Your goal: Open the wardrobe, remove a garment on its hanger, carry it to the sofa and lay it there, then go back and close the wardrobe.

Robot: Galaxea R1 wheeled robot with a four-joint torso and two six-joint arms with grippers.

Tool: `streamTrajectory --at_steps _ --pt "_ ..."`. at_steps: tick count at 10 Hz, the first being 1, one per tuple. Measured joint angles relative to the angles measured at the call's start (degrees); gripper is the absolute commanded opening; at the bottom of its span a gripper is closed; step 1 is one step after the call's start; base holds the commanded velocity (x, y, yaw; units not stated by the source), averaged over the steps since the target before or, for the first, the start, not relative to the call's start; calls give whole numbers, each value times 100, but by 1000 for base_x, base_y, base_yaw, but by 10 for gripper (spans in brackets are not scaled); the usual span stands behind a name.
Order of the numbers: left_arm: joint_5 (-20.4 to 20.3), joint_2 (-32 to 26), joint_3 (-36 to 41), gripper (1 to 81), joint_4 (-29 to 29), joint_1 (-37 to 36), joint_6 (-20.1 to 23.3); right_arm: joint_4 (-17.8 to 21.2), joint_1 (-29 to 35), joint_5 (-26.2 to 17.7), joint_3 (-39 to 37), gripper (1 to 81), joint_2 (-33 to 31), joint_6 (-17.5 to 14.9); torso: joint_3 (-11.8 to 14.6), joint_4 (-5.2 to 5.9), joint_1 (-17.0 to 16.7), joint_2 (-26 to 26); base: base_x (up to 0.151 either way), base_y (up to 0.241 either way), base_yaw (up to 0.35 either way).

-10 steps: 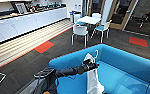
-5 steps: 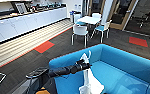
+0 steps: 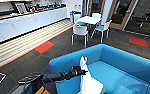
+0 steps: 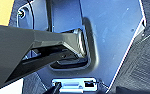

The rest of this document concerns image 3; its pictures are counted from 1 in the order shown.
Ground white shirt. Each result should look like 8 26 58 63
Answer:
78 61 104 94

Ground blue sofa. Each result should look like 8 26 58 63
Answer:
48 43 150 94

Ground white dining chair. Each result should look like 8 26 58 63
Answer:
90 12 102 20
70 23 90 48

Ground white chair with teal seat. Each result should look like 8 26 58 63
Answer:
92 20 112 44
73 13 87 27

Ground white dining table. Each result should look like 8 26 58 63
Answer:
76 15 102 38

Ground blue waste bin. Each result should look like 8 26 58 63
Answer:
68 10 77 24

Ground wooden framed glass door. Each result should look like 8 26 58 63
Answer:
106 0 141 32
86 0 104 17

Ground white kitchen base cabinets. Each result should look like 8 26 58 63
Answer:
0 5 69 47

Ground black office chair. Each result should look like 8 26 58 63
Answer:
137 6 150 29

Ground silver countertop appliance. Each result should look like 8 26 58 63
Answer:
11 1 29 15

